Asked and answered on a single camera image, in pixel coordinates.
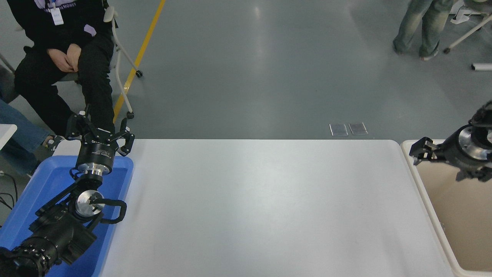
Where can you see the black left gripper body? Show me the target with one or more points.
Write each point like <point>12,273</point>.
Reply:
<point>96,152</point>

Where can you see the metal floor plate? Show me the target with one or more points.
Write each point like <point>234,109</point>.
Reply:
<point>338,129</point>
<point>358,128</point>

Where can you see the grey chair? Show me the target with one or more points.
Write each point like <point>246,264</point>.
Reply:
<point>7,84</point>

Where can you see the blue plastic tray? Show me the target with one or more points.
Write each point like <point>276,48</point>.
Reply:
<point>50,181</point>

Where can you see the person's left hand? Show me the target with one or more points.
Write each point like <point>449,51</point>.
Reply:
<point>75,54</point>

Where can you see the white bar on floor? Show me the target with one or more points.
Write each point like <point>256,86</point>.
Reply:
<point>482,67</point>

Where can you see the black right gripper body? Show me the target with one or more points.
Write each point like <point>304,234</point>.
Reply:
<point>455,154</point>

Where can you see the small white table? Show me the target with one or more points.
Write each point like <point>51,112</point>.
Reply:
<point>5,132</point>

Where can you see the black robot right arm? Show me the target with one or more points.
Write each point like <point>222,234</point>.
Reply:
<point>474,150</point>

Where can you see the white leg chair on castors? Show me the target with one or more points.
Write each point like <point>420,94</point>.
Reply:
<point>469,32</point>

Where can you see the large pale bin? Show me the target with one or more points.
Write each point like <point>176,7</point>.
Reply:
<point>461,223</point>

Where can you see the person's right hand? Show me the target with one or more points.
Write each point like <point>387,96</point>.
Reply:
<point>59,60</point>

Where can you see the white frame chair on castors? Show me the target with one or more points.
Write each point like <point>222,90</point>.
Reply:
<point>122,73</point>

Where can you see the standing person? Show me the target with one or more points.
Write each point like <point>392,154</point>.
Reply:
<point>409,27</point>

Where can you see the seated person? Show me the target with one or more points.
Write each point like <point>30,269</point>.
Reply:
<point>38,84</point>

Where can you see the white name badge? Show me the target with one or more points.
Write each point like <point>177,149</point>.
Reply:
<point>57,16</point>

